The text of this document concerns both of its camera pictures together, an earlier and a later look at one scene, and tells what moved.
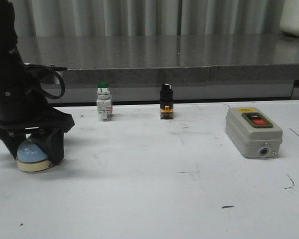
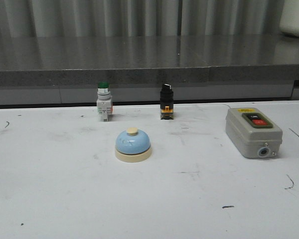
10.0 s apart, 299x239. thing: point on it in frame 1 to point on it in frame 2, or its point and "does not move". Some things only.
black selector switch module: x=167 y=102 does not move
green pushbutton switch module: x=104 y=100 does not move
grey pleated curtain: x=148 y=18 does not move
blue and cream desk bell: x=31 y=157 to x=132 y=146
